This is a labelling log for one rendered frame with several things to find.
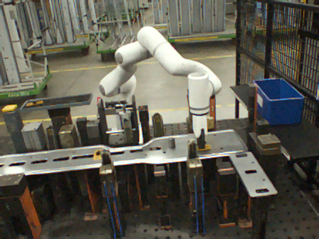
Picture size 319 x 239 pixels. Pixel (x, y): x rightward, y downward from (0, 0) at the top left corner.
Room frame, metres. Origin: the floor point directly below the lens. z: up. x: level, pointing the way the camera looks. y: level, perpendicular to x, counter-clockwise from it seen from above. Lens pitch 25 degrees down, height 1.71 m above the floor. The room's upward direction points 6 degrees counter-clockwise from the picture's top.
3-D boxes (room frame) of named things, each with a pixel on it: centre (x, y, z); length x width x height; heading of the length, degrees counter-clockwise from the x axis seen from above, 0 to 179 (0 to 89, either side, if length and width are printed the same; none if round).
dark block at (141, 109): (1.45, 0.08, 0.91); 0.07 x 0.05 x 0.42; 2
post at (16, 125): (1.55, 0.80, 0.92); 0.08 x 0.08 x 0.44; 2
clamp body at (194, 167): (1.03, -0.12, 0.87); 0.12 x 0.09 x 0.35; 2
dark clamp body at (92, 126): (1.42, 0.34, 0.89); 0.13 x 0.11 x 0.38; 2
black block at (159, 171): (1.06, 0.02, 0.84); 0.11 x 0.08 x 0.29; 2
